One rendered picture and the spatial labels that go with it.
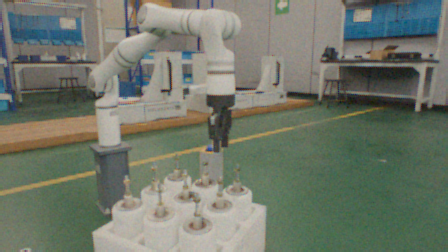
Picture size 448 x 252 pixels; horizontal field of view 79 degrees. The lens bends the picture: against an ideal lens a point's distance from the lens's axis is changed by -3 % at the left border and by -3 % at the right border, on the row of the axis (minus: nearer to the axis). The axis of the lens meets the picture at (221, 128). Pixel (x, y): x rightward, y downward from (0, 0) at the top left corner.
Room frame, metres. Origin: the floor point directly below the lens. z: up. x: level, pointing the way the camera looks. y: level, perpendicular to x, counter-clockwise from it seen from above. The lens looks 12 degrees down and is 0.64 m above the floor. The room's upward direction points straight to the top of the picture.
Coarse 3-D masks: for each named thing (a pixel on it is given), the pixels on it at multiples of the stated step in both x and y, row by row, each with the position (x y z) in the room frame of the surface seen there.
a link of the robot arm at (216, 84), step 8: (208, 80) 0.71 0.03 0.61; (216, 80) 0.70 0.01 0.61; (224, 80) 0.70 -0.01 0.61; (232, 80) 0.71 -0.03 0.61; (192, 88) 0.71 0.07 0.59; (200, 88) 0.72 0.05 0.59; (208, 88) 0.71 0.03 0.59; (216, 88) 0.70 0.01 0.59; (224, 88) 0.70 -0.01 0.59; (232, 88) 0.71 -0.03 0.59
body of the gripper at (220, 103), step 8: (208, 96) 0.71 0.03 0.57; (216, 96) 0.70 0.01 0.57; (224, 96) 0.70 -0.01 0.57; (232, 96) 0.71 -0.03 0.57; (208, 104) 0.71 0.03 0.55; (216, 104) 0.70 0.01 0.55; (224, 104) 0.70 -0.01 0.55; (232, 104) 0.71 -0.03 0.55; (216, 112) 0.70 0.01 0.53; (224, 112) 0.73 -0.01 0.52
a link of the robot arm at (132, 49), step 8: (144, 32) 1.04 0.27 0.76; (152, 32) 0.94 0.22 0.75; (160, 32) 0.95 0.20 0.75; (168, 32) 0.96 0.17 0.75; (128, 40) 1.03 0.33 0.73; (136, 40) 1.02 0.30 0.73; (144, 40) 1.02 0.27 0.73; (152, 40) 1.00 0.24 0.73; (160, 40) 0.99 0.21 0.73; (120, 48) 1.03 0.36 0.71; (128, 48) 1.02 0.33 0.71; (136, 48) 1.02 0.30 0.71; (144, 48) 1.02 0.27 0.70; (120, 56) 1.03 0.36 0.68; (128, 56) 1.03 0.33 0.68; (136, 56) 1.03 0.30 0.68
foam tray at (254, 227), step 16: (256, 208) 0.86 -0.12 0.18; (112, 224) 0.75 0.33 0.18; (240, 224) 0.76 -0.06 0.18; (256, 224) 0.79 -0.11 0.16; (96, 240) 0.70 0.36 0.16; (112, 240) 0.67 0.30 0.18; (128, 240) 0.67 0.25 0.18; (144, 240) 0.70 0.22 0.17; (240, 240) 0.68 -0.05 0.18; (256, 240) 0.79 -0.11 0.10
